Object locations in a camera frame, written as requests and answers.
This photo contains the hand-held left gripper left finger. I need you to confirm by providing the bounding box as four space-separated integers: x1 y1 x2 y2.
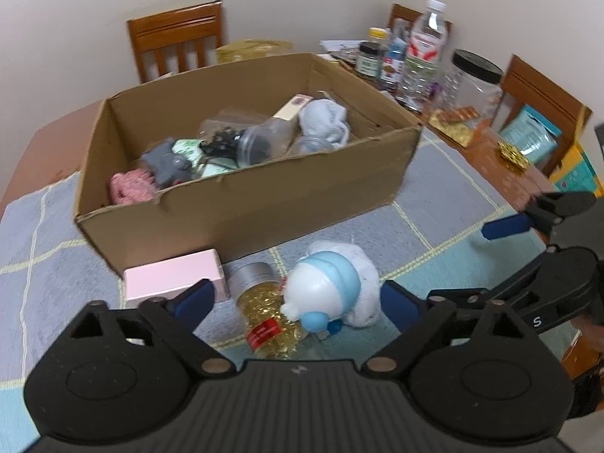
71 278 234 378

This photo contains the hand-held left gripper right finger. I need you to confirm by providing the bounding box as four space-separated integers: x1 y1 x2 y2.
362 280 524 373

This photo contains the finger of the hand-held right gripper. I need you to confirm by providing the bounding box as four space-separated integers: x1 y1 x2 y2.
427 245 604 310
481 192 598 242

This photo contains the clear bottle of gold capsules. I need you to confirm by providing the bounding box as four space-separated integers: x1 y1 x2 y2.
230 262 310 359

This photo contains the blue white snowman toy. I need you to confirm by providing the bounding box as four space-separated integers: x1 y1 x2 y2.
279 245 363 341

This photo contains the large cardboard box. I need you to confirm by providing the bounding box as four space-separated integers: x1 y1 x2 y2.
74 52 424 277

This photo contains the pink knit sock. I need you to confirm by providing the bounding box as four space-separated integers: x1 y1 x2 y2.
110 167 156 207

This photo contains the grey plush toy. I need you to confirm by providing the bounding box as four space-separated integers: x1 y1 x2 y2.
142 138 194 188

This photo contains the green white tissue packet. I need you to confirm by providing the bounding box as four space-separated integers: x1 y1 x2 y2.
172 138 237 180

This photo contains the clear jar of black hair clips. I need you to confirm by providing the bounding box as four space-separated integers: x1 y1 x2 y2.
200 116 293 169

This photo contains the grey sock bundle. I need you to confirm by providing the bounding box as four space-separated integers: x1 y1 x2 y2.
299 99 351 148

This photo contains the pink carton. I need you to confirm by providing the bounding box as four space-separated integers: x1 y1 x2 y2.
123 248 231 305
273 94 313 126

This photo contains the white fluffy plush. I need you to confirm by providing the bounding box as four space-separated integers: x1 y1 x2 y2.
307 240 382 328

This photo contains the gold ornament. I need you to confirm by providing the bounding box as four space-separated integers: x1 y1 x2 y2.
497 140 532 171

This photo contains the blue green checked tablecloth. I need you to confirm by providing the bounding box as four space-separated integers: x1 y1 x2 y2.
0 127 579 439

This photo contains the yellow carton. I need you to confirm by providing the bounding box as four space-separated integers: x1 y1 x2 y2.
550 144 604 199

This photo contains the teal packet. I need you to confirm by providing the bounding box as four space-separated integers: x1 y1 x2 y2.
499 106 564 166

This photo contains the gold box with blister packs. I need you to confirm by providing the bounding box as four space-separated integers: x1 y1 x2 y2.
427 108 479 145

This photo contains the wooden chair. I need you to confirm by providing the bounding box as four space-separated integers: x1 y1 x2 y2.
126 0 226 85
491 54 593 175
388 4 454 34

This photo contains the large clear jar black lid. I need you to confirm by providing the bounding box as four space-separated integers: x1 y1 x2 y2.
439 49 505 130

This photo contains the clear plastic water bottle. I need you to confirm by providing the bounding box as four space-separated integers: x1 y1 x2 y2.
396 0 449 107

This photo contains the small blue bottle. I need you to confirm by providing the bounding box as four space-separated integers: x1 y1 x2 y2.
382 38 409 90

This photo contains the dark jar with green label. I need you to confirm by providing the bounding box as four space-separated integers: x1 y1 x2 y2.
356 42 384 79

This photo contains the stack of papers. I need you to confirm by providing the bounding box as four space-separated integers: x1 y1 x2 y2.
321 38 369 62

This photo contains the olive gold box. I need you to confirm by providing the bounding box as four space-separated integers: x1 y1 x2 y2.
216 39 293 64

